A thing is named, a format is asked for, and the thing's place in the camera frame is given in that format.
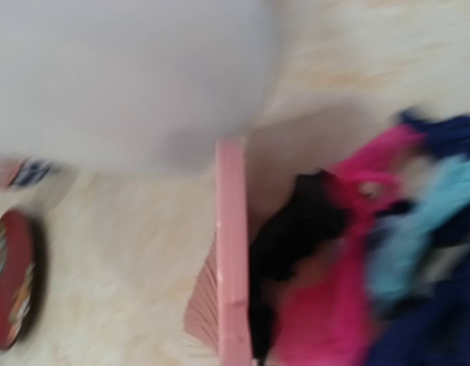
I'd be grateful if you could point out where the pink hand brush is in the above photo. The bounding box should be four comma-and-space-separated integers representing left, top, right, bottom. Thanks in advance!
184, 140, 252, 365

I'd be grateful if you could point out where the pile of coloured paper scraps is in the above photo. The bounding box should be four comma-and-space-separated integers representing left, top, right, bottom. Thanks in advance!
248, 110, 470, 366

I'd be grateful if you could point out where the translucent white plastic bin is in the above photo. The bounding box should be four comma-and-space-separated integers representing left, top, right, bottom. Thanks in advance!
0, 1, 283, 175

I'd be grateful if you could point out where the light blue paper scrap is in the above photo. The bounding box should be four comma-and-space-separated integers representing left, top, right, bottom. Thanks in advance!
366, 155, 470, 309

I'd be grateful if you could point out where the red floral lacquer bowl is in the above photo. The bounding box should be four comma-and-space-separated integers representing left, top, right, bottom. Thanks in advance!
0, 208, 48, 352

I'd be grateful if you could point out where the navy paper scrap far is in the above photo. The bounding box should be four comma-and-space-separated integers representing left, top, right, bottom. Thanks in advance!
366, 111, 470, 365

